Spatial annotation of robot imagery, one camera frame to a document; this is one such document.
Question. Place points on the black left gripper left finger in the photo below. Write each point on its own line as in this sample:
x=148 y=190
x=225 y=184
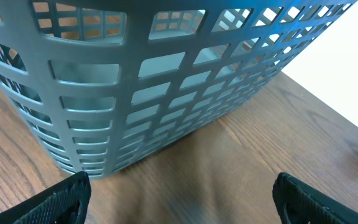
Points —
x=64 y=202

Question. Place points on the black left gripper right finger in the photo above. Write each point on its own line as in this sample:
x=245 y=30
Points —
x=298 y=203

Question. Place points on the grey plastic shopping basket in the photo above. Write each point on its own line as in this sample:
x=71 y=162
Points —
x=103 y=84

